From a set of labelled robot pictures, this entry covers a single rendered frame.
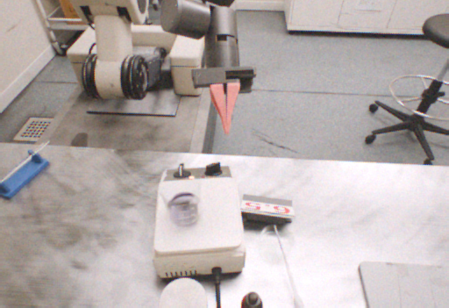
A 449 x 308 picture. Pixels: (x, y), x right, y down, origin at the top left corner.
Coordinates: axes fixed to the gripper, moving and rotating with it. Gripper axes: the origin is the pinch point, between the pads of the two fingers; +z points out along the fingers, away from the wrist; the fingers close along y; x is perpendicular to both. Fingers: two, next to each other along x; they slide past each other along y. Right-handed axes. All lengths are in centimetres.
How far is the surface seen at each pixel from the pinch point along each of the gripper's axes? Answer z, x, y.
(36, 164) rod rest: 3.0, 13.6, -38.2
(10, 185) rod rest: 6.9, 10.4, -41.1
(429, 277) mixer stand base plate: 24.6, -2.9, 28.6
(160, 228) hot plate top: 14.4, -5.2, -10.3
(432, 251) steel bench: 21.9, 0.7, 32.1
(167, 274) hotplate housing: 21.3, -2.8, -10.1
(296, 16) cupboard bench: -121, 191, 73
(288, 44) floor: -99, 196, 65
